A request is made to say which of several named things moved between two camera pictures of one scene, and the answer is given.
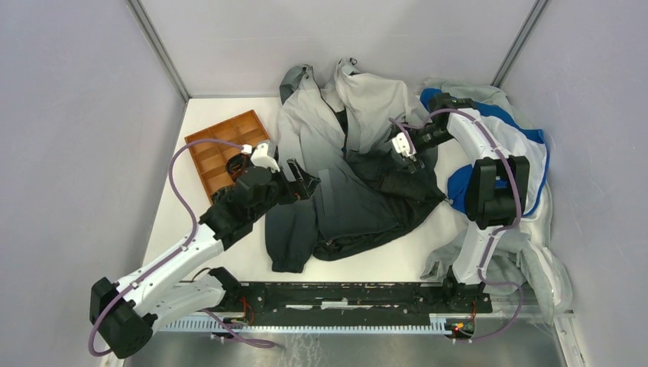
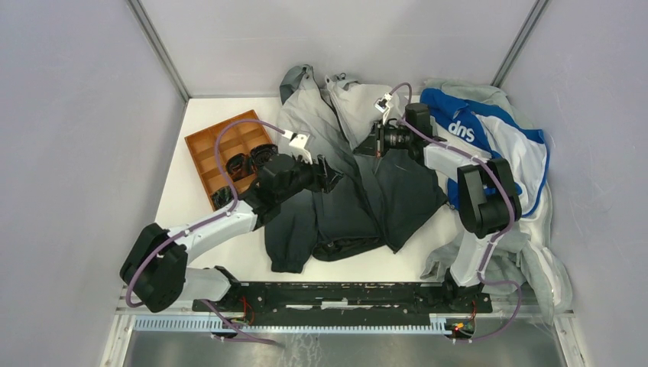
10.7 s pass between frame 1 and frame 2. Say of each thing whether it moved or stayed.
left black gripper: moved
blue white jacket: stayed
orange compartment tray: stayed
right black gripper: moved
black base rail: stayed
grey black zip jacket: moved
